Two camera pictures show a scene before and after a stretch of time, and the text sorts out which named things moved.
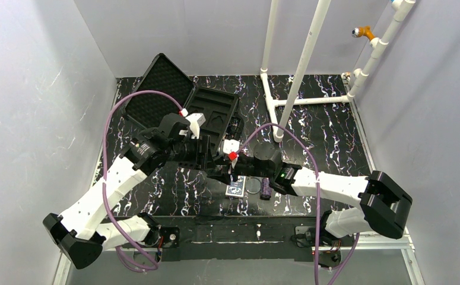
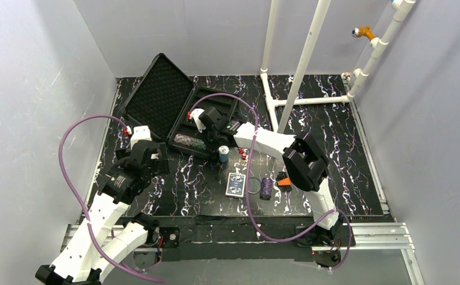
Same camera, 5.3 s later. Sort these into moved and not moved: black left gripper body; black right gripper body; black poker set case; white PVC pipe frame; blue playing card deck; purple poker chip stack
Moved: black left gripper body; black right gripper body
Not moved: purple poker chip stack; blue playing card deck; white PVC pipe frame; black poker set case
